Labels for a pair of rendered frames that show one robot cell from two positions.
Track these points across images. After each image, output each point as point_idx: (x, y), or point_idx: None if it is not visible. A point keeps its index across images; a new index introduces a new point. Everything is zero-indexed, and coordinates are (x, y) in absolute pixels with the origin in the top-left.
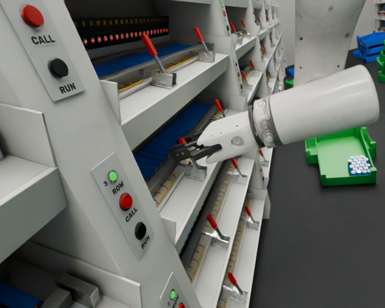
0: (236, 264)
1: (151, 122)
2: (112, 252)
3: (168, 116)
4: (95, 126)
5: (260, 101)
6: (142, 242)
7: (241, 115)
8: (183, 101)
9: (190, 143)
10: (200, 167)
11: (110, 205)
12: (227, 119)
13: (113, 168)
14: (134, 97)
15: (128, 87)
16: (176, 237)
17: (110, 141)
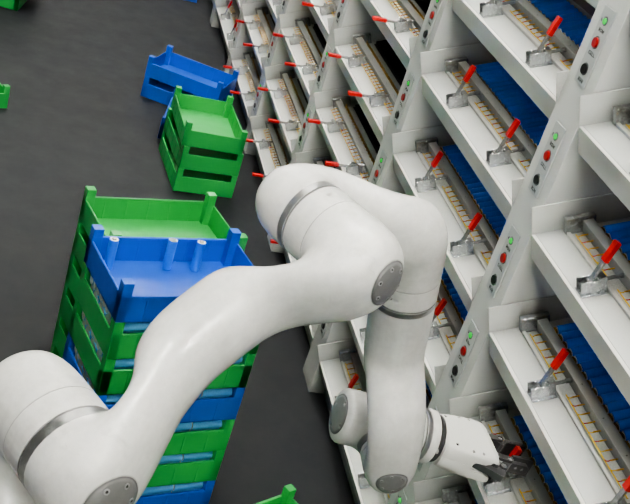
0: None
1: (503, 371)
2: (452, 351)
3: (515, 400)
4: (485, 313)
5: (433, 412)
6: (452, 375)
7: (453, 431)
8: (530, 427)
9: (496, 436)
10: (493, 481)
11: (463, 339)
12: (470, 438)
13: (473, 334)
14: (530, 361)
15: (545, 361)
16: None
17: (482, 327)
